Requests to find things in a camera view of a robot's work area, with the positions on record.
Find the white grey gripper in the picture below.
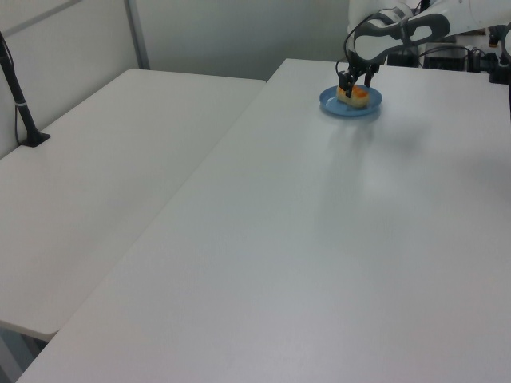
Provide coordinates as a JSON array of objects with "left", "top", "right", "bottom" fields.
[{"left": 337, "top": 16, "right": 408, "bottom": 100}]

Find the toasted bread loaf piece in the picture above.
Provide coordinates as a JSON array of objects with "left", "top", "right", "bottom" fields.
[{"left": 336, "top": 85, "right": 370, "bottom": 110}]

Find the blue round plate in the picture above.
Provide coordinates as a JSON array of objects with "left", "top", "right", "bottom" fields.
[{"left": 319, "top": 84, "right": 385, "bottom": 117}]

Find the small black electronics unit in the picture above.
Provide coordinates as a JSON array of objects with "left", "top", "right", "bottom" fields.
[{"left": 386, "top": 49, "right": 419, "bottom": 68}]

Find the black box device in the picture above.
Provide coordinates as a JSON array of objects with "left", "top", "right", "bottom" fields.
[{"left": 422, "top": 45, "right": 469, "bottom": 73}]

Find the black angled device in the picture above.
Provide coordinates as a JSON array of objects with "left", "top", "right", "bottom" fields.
[{"left": 487, "top": 24, "right": 507, "bottom": 50}]

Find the black pole stand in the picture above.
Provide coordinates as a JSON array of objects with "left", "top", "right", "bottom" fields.
[{"left": 0, "top": 30, "right": 52, "bottom": 149}]

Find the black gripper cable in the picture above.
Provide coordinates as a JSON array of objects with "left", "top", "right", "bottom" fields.
[{"left": 335, "top": 10, "right": 385, "bottom": 77}]

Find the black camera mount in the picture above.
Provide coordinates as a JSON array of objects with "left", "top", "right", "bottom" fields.
[{"left": 469, "top": 47, "right": 511, "bottom": 85}]

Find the grey metal partition post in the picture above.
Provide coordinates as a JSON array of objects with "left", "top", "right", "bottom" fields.
[{"left": 123, "top": 0, "right": 151, "bottom": 71}]

